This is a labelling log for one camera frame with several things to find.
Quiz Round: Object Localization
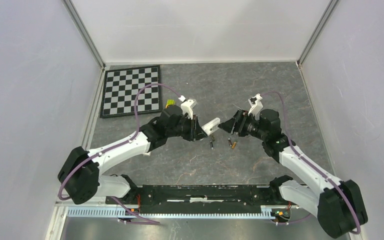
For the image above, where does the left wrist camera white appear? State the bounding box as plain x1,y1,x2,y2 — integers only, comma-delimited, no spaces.
178,95,197,120

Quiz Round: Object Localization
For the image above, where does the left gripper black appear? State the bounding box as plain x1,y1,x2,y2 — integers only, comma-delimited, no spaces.
167,113,208,142

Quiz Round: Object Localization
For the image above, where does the white remote control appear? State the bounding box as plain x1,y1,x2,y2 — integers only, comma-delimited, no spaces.
201,117,221,136

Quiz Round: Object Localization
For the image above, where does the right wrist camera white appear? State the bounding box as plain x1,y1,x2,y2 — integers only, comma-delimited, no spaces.
248,93,263,116

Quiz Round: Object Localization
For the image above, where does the white cable duct comb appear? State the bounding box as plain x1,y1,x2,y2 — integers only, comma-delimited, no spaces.
67,206,275,220

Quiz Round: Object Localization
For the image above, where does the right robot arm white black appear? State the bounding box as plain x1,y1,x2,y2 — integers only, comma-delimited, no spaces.
218,109,369,239

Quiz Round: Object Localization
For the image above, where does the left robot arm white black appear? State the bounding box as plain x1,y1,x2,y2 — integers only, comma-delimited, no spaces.
57,105,208,205

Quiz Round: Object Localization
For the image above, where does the black white chessboard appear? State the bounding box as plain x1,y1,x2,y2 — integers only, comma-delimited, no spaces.
99,65,163,119

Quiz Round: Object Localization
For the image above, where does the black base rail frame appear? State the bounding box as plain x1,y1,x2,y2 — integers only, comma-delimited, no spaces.
119,184,293,214

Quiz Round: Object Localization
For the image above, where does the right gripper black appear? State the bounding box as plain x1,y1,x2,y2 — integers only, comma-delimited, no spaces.
217,109,267,141

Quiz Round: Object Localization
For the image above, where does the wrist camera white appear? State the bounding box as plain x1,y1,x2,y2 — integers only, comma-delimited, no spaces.
178,95,197,120
248,93,263,116

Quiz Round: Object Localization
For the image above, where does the green yellow orange brick stack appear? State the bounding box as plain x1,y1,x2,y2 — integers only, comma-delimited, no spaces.
165,99,176,109

